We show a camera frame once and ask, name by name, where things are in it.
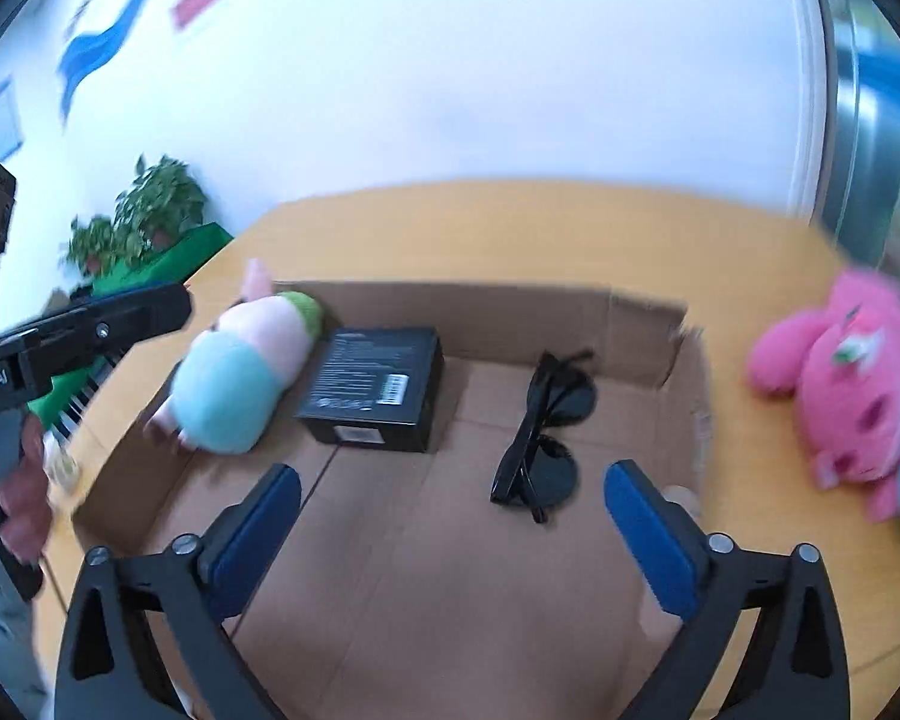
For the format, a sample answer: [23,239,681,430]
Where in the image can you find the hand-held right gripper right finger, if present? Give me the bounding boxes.
[604,460,850,720]

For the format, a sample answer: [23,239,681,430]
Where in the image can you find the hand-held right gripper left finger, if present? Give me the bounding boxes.
[55,463,303,720]

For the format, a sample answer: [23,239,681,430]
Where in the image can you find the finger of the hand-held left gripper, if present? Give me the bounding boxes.
[15,281,194,395]

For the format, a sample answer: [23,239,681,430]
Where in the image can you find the black sunglasses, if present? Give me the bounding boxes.
[490,349,597,524]

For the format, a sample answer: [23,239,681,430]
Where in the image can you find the cardboard box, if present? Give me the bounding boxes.
[71,279,713,720]

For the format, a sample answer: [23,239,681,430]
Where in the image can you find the wooden desktop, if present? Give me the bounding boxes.
[45,180,900,720]

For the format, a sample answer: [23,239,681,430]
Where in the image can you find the person's left hand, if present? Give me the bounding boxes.
[0,416,53,563]

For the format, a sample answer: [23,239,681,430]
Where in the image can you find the small potted plant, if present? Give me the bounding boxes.
[69,215,121,276]

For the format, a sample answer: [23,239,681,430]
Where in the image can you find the piano keyboard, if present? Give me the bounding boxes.
[52,352,121,436]

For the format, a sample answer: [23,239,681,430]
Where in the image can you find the large potted plant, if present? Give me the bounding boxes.
[112,155,209,256]

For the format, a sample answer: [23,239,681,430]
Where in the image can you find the pink and teal pig plush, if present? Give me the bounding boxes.
[144,259,325,457]

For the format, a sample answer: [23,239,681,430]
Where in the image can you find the printed paper cup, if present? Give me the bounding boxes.
[43,444,83,500]

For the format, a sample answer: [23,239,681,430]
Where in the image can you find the black box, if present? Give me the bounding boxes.
[294,326,445,455]

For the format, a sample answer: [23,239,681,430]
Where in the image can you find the pink plush toy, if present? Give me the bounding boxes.
[746,264,900,522]

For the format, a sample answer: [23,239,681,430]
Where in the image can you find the grey clothing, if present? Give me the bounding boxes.
[0,540,53,720]

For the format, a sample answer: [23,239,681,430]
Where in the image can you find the blue wall decal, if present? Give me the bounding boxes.
[56,0,188,121]

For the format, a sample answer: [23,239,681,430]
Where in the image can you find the red wall sign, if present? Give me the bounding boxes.
[171,0,222,32]

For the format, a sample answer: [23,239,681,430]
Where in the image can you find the white door frame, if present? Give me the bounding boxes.
[776,0,833,230]

